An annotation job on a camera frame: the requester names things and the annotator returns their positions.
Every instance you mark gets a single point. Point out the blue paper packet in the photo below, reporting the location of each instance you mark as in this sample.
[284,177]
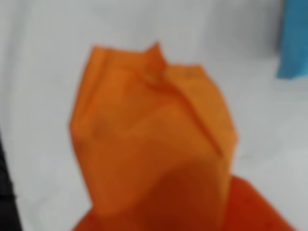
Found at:
[293,38]

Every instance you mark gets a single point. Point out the orange paper packet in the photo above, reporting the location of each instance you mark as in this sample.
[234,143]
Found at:
[144,108]

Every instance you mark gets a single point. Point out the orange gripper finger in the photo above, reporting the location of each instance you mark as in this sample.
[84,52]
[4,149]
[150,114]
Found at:
[255,209]
[89,225]

